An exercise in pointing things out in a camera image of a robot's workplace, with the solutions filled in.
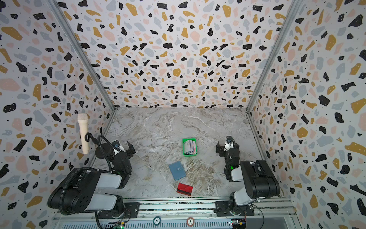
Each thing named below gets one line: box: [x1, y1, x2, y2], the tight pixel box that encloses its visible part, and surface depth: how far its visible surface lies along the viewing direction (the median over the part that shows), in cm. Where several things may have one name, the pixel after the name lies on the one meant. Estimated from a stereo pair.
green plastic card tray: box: [182, 137, 198, 157], surface depth 97 cm
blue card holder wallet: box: [168, 160, 187, 181], surface depth 88 cm
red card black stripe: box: [176, 182, 194, 197], surface depth 83 cm
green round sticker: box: [152, 216, 162, 226], surface depth 73 cm
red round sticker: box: [186, 216, 195, 228], surface depth 72 cm
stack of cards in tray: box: [183, 139, 197, 155], surface depth 97 cm
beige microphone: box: [76, 113, 91, 155], surface depth 77 cm
